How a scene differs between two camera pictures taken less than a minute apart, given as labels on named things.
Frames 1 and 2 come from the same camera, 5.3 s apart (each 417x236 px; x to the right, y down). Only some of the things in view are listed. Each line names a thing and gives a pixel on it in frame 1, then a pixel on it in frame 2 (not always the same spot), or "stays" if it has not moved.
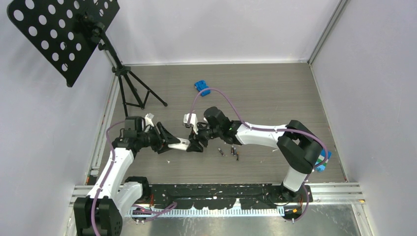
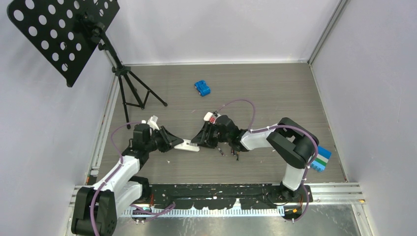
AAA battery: [221, 152] stays
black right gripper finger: [193, 145] to [200, 138]
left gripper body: [156, 141] stays
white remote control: [182, 145] stays
